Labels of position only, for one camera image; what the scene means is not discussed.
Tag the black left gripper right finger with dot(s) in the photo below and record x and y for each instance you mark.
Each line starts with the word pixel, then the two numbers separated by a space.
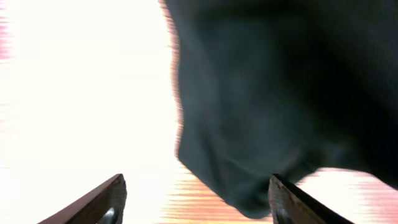
pixel 291 205

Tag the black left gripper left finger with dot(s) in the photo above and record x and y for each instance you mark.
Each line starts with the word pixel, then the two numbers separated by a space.
pixel 103 205

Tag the black t-shirt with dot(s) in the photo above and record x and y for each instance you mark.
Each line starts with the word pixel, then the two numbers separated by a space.
pixel 285 87

